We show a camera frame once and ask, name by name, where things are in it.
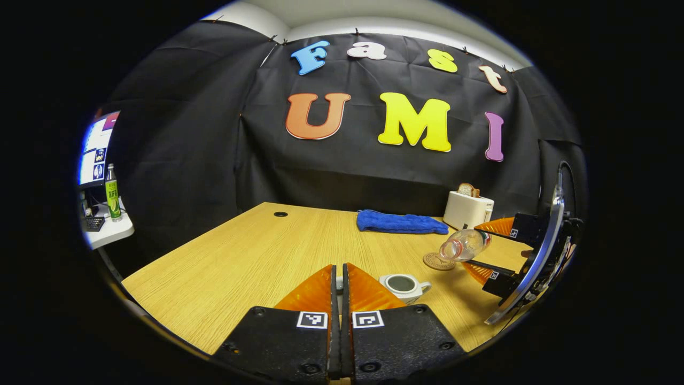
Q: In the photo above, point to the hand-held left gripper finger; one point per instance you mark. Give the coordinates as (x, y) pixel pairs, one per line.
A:
(333, 310)
(346, 310)

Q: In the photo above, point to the green drink bottle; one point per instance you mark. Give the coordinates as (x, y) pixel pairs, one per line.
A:
(113, 198)

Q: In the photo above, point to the round brown coaster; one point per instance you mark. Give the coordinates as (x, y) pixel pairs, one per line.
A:
(434, 262)

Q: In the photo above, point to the bread slices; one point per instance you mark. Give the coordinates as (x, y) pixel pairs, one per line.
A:
(467, 189)

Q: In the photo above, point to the small black device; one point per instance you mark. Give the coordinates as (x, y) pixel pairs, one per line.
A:
(93, 223)

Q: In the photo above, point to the blue towel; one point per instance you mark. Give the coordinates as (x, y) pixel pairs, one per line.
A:
(401, 222)

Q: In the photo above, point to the white side table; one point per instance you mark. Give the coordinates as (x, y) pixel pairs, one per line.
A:
(112, 232)

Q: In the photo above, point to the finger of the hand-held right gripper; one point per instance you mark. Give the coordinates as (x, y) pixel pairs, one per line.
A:
(499, 280)
(526, 229)

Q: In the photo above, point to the clear plastic water bottle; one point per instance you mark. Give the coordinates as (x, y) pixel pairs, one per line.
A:
(465, 245)

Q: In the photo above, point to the white toaster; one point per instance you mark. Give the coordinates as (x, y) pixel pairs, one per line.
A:
(467, 211)

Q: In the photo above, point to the black backdrop cloth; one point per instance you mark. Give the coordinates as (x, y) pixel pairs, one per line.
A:
(214, 160)

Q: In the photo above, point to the computer monitor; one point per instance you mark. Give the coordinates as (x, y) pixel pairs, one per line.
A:
(96, 149)

